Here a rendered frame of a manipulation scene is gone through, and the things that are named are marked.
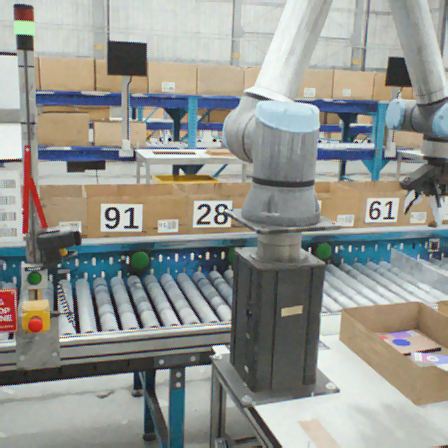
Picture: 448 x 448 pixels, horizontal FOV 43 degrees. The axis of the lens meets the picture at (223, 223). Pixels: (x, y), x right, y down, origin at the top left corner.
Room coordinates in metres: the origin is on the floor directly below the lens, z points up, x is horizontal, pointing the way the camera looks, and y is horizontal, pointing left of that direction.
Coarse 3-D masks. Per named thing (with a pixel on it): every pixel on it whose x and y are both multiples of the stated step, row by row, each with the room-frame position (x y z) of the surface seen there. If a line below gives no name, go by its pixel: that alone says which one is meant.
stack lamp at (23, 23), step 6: (18, 12) 1.50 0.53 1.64; (24, 12) 1.51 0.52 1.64; (30, 12) 1.52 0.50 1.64; (18, 18) 1.50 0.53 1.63; (24, 18) 1.51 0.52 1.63; (30, 18) 1.52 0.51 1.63; (18, 24) 1.50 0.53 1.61; (24, 24) 1.51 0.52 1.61; (30, 24) 1.51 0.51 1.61; (18, 30) 1.50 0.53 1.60; (24, 30) 1.51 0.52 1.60; (30, 30) 1.51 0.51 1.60
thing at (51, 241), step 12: (48, 228) 1.50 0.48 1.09; (60, 228) 1.50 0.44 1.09; (72, 228) 1.51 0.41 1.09; (36, 240) 1.46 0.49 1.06; (48, 240) 1.46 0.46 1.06; (60, 240) 1.47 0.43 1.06; (72, 240) 1.48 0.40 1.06; (48, 252) 1.47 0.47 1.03; (60, 252) 1.49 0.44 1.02; (48, 264) 1.47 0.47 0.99
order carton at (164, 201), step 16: (96, 192) 2.43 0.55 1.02; (112, 192) 2.45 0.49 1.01; (128, 192) 2.47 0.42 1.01; (144, 192) 2.49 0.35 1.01; (160, 192) 2.51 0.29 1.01; (176, 192) 2.43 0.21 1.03; (96, 208) 2.14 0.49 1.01; (144, 208) 2.20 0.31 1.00; (160, 208) 2.21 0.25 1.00; (176, 208) 2.23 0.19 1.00; (96, 224) 2.14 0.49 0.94; (144, 224) 2.20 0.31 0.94
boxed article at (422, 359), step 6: (414, 354) 1.40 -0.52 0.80; (420, 354) 1.40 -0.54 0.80; (426, 354) 1.41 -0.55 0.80; (432, 354) 1.40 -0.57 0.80; (414, 360) 1.37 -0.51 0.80; (420, 360) 1.37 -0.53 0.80; (426, 360) 1.37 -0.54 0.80; (432, 360) 1.37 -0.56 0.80; (438, 360) 1.37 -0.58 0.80; (444, 360) 1.37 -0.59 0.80; (420, 366) 1.36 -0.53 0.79
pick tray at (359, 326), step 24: (360, 312) 1.61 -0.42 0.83; (384, 312) 1.64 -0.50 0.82; (408, 312) 1.66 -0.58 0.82; (432, 312) 1.62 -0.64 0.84; (360, 336) 1.48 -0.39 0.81; (432, 336) 1.60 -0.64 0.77; (384, 360) 1.36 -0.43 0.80; (408, 360) 1.27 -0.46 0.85; (408, 384) 1.26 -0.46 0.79; (432, 384) 1.24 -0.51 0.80
